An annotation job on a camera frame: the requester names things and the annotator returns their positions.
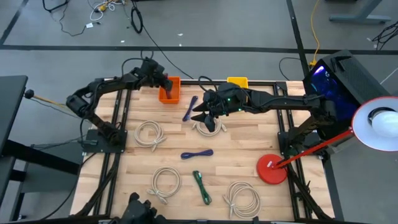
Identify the black aluminium table frame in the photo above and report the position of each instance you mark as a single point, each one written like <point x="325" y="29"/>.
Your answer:
<point x="189" y="82"/>

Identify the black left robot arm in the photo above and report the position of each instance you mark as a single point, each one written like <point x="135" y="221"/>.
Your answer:
<point x="102" y="85"/>

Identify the black computer case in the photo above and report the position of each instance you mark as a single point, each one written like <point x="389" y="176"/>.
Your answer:
<point x="351" y="77"/>

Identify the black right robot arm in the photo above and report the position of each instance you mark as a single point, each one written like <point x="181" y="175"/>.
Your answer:
<point x="280" y="101"/>

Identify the grey desk leg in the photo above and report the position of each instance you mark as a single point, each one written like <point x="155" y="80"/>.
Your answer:
<point x="360" y="17"/>

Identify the black desk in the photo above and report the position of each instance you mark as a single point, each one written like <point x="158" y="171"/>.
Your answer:
<point x="11" y="102"/>

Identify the red desk lamp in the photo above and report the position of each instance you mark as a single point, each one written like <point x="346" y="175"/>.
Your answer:
<point x="270" y="169"/>

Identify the wooden stick black knob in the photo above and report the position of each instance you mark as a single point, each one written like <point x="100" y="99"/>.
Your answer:
<point x="29" y="93"/>

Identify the black bulky device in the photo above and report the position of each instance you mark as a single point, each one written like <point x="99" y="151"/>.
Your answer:
<point x="136" y="211"/>

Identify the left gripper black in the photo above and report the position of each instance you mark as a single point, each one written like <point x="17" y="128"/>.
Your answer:
<point x="150" y="73"/>

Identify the yellow plastic basket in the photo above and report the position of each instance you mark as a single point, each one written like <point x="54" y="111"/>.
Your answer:
<point x="237" y="81"/>

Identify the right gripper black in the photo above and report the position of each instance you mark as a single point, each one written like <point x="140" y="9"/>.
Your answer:
<point x="227" y="99"/>

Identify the orange plastic basket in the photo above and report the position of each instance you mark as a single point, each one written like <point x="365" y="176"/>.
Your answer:
<point x="176" y="93"/>

